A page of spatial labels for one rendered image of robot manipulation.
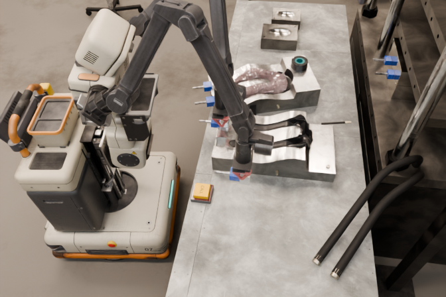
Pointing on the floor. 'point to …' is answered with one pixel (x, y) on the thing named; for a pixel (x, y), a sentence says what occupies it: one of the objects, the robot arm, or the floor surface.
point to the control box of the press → (411, 262)
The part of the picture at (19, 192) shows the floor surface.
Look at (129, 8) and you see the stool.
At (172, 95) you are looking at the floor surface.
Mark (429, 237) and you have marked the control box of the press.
